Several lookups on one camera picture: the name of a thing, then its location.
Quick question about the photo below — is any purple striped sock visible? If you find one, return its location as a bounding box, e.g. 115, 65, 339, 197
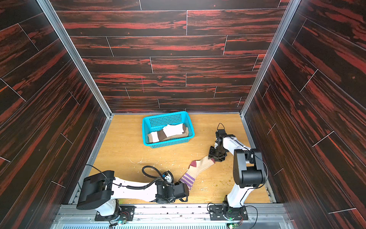
180, 156, 215, 191

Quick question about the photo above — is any tan ribbed sock front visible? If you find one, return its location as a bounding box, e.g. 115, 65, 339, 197
148, 127, 189, 143

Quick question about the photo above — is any white brown striped sock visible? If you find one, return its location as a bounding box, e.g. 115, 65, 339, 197
148, 124, 189, 143

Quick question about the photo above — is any turquoise plastic basket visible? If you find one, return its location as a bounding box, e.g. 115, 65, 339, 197
142, 111, 195, 148

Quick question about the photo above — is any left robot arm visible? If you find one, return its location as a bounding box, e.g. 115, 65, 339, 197
76, 170, 189, 217

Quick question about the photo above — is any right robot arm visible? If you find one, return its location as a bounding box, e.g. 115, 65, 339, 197
208, 129, 268, 211

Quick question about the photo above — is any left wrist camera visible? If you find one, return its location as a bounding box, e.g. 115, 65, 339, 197
162, 171, 173, 184

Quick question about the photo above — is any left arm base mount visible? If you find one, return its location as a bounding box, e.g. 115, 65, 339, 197
94, 202, 136, 222

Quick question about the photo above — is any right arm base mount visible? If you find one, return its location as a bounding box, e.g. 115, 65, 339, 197
207, 203, 248, 221

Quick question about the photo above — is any metal front rail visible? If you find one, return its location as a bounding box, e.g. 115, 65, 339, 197
51, 204, 295, 229

